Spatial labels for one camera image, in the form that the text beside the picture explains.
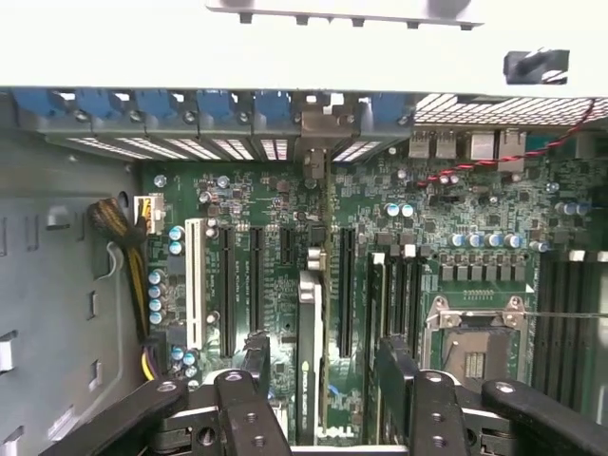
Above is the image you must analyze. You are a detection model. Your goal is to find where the CPU socket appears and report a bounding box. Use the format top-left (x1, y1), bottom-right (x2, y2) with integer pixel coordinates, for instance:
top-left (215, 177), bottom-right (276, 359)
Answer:
top-left (425, 294), bottom-right (528, 386)

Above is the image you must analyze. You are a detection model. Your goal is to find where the black RAM slot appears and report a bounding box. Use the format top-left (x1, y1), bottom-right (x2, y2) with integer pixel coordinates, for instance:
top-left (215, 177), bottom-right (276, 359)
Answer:
top-left (539, 254), bottom-right (555, 398)
top-left (410, 258), bottom-right (425, 360)
top-left (398, 246), bottom-right (412, 357)
top-left (554, 254), bottom-right (570, 405)
top-left (569, 250), bottom-right (586, 414)
top-left (588, 251), bottom-right (608, 427)
top-left (387, 258), bottom-right (399, 341)

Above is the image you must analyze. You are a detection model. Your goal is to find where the white expansion slot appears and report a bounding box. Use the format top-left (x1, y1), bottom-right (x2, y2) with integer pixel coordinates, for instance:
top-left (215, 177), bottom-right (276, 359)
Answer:
top-left (183, 217), bottom-right (206, 352)

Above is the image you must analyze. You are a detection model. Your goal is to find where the thin locking lever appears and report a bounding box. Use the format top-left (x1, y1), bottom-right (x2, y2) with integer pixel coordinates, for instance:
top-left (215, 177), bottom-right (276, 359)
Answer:
top-left (520, 309), bottom-right (608, 323)

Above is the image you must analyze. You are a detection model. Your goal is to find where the short black expansion slot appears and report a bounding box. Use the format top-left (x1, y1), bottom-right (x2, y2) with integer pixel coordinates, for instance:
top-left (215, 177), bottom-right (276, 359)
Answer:
top-left (278, 226), bottom-right (295, 268)

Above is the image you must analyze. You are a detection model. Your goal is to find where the white power connector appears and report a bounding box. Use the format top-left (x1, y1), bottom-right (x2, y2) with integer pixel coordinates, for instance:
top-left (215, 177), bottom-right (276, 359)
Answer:
top-left (134, 193), bottom-right (165, 237)

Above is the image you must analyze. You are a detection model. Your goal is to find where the green motherboard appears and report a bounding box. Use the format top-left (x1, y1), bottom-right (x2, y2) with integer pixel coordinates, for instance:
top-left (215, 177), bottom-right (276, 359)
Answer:
top-left (137, 125), bottom-right (608, 456)

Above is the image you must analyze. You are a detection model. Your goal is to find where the silver rear port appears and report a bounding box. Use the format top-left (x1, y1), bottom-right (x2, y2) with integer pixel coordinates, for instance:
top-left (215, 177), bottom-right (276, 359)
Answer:
top-left (408, 128), bottom-right (434, 159)
top-left (468, 130), bottom-right (498, 161)
top-left (495, 127), bottom-right (528, 173)
top-left (434, 128), bottom-right (460, 159)

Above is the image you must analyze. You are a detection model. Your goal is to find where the open PC case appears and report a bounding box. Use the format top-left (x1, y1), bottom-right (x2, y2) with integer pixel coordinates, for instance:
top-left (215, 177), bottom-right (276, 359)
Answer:
top-left (0, 45), bottom-right (608, 456)

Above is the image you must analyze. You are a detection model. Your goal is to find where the grey parts rack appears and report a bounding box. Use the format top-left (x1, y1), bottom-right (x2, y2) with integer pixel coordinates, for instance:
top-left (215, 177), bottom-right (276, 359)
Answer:
top-left (204, 0), bottom-right (485, 30)

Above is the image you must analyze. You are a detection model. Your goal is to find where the yellow black power wire bundle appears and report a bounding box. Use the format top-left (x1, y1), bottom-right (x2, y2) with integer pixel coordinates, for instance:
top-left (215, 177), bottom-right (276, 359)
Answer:
top-left (87, 199), bottom-right (167, 384)

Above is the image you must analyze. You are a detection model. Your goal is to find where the red black twisted wire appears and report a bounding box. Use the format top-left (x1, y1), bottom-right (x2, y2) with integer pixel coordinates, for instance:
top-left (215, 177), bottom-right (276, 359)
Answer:
top-left (415, 97), bottom-right (598, 189)

